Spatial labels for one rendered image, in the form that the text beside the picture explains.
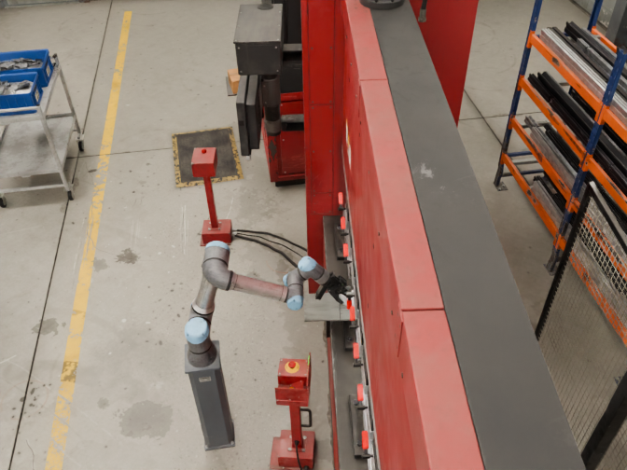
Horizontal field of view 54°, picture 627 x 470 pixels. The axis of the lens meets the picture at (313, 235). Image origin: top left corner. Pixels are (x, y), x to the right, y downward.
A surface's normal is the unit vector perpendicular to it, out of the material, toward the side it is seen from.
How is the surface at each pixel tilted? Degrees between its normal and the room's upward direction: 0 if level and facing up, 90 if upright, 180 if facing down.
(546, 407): 0
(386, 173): 0
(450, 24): 90
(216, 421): 90
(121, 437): 0
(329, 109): 90
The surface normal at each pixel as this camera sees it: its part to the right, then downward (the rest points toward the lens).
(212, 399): 0.15, 0.66
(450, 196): -0.01, -0.74
